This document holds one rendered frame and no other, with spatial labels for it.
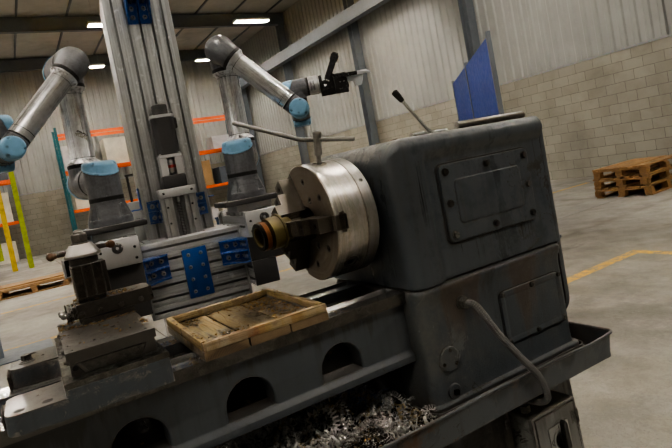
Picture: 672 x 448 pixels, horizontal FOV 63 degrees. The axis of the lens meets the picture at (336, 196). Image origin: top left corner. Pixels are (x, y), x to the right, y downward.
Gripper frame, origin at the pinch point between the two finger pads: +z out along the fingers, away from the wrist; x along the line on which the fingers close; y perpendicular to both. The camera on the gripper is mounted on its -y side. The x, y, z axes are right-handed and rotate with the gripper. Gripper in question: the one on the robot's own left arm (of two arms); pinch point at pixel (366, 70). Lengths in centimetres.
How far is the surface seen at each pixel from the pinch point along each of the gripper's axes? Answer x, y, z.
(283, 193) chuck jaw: 83, 30, -38
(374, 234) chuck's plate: 94, 43, -16
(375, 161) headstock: 89, 25, -12
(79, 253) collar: 106, 31, -84
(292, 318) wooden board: 112, 54, -39
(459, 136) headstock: 84, 24, 12
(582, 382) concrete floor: -1, 160, 77
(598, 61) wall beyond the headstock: -870, 44, 573
